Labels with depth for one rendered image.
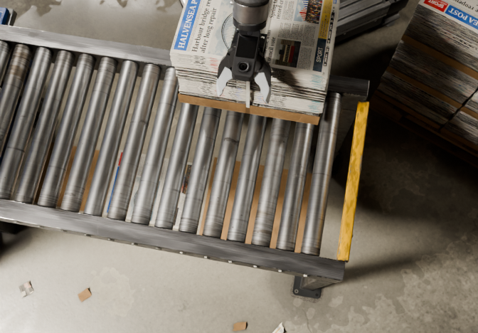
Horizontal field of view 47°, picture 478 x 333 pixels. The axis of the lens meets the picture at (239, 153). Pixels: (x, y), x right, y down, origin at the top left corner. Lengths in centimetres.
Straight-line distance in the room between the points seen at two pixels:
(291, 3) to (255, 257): 64
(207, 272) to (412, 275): 80
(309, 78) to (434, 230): 120
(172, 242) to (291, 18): 63
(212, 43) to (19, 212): 69
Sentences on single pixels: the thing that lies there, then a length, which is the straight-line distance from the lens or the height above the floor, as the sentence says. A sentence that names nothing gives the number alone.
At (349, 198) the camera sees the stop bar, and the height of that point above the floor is 82.
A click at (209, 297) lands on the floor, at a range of 223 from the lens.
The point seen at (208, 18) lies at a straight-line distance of 136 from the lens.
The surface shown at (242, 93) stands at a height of 92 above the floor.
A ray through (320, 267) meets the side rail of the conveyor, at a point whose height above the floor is 80.
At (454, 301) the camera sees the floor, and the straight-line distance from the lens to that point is 234.
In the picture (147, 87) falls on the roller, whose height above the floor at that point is 80.
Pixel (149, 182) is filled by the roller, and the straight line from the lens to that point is 148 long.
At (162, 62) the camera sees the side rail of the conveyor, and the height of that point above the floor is 80.
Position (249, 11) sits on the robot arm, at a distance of 114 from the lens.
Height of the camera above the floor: 222
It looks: 74 degrees down
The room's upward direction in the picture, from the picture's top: 9 degrees counter-clockwise
